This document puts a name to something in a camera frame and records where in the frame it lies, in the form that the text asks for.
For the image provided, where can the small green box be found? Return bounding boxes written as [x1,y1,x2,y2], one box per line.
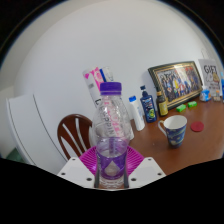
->
[186,100,198,109]
[175,103,187,113]

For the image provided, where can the blue patterned mug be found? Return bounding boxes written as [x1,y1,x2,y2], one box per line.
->
[157,114,188,149]

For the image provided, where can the flat round red coaster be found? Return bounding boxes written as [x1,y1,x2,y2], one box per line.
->
[190,120,205,133]

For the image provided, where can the clear purple-capped water bottle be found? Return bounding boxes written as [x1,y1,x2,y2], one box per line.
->
[91,81,131,190]

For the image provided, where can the brown wooden chair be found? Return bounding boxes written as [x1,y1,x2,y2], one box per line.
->
[56,113,94,161]

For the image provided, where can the white blue-capped lotion bottle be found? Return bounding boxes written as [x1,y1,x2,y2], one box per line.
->
[128,95,146,132]

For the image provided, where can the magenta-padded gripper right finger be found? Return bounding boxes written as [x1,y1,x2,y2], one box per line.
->
[123,146,167,189]

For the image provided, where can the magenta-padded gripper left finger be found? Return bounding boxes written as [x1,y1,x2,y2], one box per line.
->
[57,145,101,189]

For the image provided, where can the dark blue pump bottle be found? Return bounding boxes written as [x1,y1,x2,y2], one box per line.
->
[139,85,158,124]

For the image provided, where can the dark yellow-labelled pump bottle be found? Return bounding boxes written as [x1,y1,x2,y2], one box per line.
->
[155,89,170,118]

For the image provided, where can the pink shuttlecock tube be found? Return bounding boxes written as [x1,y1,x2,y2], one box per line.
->
[82,66,108,108]

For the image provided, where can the framed group photo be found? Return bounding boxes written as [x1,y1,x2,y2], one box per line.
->
[147,60,204,111]

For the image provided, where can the white door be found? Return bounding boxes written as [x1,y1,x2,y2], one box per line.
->
[5,93,68,174]

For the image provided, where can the white paper gift bag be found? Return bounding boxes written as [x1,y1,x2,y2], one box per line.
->
[198,58,223,89]

